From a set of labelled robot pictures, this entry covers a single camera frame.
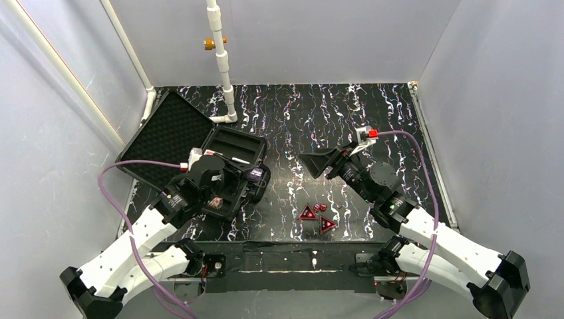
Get red dice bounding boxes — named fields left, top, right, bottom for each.
left=313, top=203, right=327, bottom=212

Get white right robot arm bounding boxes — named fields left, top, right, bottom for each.
left=298, top=142, right=531, bottom=318

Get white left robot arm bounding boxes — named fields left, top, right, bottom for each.
left=59, top=153, right=245, bottom=318

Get black poker set case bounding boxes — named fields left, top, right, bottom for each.
left=116, top=91, right=271, bottom=221

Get blue playing card deck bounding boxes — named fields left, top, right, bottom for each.
left=231, top=157, right=250, bottom=165

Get orange blue chip row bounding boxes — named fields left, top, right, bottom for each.
left=208, top=197, right=223, bottom=209

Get red triangular button left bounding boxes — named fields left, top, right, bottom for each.
left=299, top=203, right=317, bottom=221

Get red triangular button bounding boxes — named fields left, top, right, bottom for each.
left=320, top=215, right=337, bottom=234
left=299, top=203, right=317, bottom=221

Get red triangular button right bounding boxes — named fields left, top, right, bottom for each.
left=320, top=215, right=337, bottom=234

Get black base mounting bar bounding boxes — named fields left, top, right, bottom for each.
left=164, top=241, right=416, bottom=293

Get white corner pipe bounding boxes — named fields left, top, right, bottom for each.
left=100, top=0, right=156, bottom=126

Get orange valve knob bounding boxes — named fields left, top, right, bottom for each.
left=203, top=37, right=227, bottom=51

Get white PVC pipe stand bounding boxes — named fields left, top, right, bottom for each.
left=206, top=0, right=238, bottom=124

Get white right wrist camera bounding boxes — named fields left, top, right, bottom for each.
left=352, top=126, right=378, bottom=154

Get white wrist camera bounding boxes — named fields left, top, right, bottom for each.
left=180, top=148, right=203, bottom=172
left=352, top=126, right=378, bottom=154

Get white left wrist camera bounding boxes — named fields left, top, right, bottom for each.
left=180, top=148, right=203, bottom=172

